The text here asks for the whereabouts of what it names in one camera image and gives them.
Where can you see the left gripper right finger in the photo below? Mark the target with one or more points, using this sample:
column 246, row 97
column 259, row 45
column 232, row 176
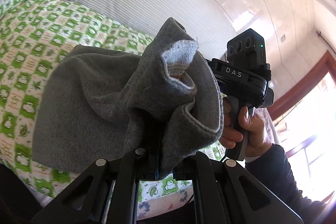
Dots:
column 225, row 192

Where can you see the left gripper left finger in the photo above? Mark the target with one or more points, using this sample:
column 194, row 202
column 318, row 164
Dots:
column 106, row 192

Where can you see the grey sweat pants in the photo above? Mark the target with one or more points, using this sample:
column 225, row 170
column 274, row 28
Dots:
column 103, row 103

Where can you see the person's right forearm sleeve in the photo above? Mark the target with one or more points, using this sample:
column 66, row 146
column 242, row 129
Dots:
column 273, row 170

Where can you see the person's right hand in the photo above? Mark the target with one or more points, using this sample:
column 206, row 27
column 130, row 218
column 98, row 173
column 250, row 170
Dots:
column 258, row 141

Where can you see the green patterned bed sheet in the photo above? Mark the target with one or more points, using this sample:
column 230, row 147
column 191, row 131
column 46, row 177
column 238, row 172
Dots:
column 36, row 36

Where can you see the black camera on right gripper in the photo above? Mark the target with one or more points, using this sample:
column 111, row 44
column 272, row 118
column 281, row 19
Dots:
column 247, row 52

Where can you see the brown wooden door frame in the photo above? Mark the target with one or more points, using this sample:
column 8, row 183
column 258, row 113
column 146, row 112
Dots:
column 324, row 66

